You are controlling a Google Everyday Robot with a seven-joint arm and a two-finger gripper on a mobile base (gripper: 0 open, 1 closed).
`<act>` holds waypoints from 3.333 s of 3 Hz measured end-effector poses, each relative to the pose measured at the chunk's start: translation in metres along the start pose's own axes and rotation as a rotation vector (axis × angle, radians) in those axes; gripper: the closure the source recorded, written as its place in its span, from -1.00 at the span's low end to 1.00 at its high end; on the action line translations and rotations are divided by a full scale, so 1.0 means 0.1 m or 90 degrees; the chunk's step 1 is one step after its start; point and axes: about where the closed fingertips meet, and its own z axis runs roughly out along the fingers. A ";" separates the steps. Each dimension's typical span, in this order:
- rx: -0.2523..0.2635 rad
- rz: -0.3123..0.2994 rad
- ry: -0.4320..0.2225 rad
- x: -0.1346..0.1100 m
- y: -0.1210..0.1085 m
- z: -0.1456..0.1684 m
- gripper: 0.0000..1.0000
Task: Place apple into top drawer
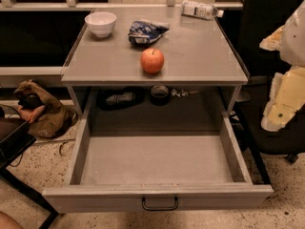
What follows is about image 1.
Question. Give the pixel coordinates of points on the black chair at left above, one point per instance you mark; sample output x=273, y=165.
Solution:
x=15, y=139

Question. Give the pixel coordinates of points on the blue chip bag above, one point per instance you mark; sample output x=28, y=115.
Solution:
x=145, y=32

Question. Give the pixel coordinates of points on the red apple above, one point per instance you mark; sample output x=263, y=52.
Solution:
x=152, y=60

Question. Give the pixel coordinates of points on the black drawer handle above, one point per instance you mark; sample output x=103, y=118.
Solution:
x=159, y=204

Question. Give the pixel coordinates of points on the grey open top drawer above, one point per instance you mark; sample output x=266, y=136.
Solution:
x=185, y=149

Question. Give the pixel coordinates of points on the brown bag on floor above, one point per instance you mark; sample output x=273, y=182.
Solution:
x=47, y=116

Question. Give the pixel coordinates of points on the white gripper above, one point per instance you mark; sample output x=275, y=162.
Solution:
x=294, y=38

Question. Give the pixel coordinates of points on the black office chair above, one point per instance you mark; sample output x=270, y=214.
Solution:
x=246, y=28

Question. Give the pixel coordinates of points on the black tape roll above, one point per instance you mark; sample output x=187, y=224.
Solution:
x=159, y=95

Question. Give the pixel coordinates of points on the grey metal cabinet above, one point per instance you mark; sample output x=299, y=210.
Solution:
x=196, y=52

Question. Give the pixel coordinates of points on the white ceramic bowl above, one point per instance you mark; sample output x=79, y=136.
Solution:
x=101, y=23

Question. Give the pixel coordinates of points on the clear plastic water bottle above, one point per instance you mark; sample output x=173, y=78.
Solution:
x=206, y=11

